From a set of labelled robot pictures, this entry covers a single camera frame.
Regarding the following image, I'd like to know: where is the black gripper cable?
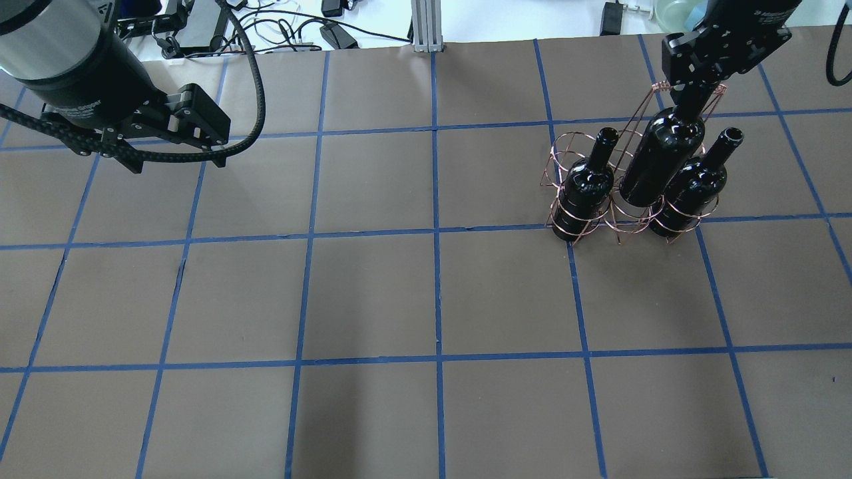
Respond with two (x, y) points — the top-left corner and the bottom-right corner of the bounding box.
(0, 0), (267, 166)

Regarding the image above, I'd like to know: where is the black wine bottle far slot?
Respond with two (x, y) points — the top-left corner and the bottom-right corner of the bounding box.
(649, 127), (745, 240)

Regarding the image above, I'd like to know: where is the black wine bottle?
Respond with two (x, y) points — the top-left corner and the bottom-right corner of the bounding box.
(551, 127), (620, 243)
(620, 81), (718, 208)

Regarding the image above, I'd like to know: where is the copper wire wine basket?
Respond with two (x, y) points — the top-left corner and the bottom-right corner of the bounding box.
(540, 81), (743, 245)

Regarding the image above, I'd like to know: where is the black gripper with bottle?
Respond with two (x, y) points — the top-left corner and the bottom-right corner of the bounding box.
(662, 1), (801, 86)

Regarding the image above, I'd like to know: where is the black power adapter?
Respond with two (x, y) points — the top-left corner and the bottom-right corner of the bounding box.
(599, 1), (624, 37)

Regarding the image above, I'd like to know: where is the brown paper table cover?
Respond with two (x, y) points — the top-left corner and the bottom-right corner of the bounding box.
(2, 27), (850, 478)

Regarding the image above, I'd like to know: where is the black gripper idle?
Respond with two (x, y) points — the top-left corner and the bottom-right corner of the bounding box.
(2, 33), (232, 174)

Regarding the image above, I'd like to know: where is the aluminium frame post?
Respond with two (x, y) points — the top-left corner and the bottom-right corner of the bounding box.
(411, 0), (445, 53)

